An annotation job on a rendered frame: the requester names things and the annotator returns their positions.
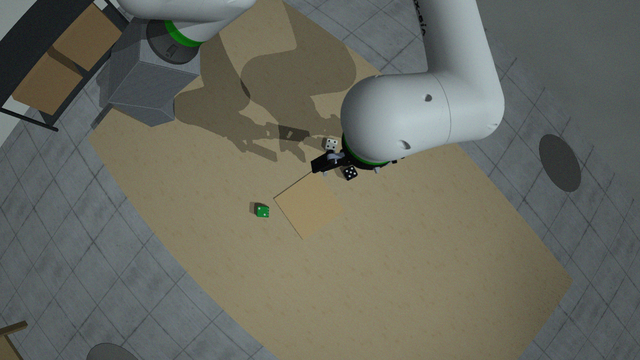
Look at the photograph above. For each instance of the white die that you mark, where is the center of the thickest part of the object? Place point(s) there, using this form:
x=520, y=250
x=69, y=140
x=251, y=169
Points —
x=331, y=144

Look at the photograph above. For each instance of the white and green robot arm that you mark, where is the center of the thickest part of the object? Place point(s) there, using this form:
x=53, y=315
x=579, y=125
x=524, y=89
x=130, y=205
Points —
x=383, y=117

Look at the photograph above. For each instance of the green die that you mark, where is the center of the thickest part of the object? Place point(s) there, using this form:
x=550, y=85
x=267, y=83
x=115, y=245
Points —
x=262, y=211

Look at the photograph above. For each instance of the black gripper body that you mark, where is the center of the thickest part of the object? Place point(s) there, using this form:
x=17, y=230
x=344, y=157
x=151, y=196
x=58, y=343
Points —
x=345, y=159

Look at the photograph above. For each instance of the tan square mat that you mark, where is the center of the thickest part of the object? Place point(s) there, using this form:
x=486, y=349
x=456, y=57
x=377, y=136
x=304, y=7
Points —
x=309, y=205

